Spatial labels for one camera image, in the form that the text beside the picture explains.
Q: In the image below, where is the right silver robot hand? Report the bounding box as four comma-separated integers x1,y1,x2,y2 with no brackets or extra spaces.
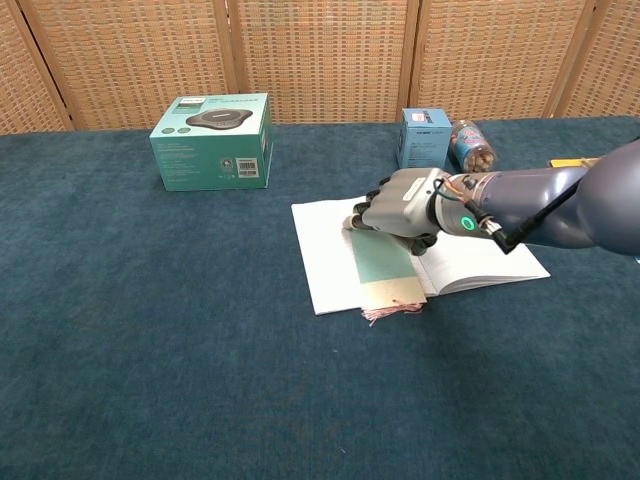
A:
341,167,454,256

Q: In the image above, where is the pale blue bookmark pink tassel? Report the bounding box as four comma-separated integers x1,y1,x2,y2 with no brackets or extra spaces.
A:
341,227,429,329

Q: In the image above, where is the open white lined notebook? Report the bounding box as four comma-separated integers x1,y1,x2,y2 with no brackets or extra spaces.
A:
291,197,551,316

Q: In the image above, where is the small light blue box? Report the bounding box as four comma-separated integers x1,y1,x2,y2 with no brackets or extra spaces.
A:
396,107,454,175

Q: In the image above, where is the clear snack jar blue label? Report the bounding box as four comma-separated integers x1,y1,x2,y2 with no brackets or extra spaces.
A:
448,119,498,175

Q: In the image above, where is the woven bamboo folding screen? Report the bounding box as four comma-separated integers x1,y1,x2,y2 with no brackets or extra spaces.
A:
0,0,640,135

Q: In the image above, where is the yellow razor blister pack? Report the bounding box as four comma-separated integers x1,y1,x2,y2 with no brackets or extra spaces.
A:
548,157,601,170

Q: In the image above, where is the teal speaker product box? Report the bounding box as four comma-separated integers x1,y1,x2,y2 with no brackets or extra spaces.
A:
148,91,275,192

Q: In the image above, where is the dark teal table cloth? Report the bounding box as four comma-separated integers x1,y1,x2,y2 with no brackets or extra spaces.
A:
0,115,640,480

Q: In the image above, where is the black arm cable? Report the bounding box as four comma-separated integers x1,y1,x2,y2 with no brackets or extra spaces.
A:
474,174,591,255

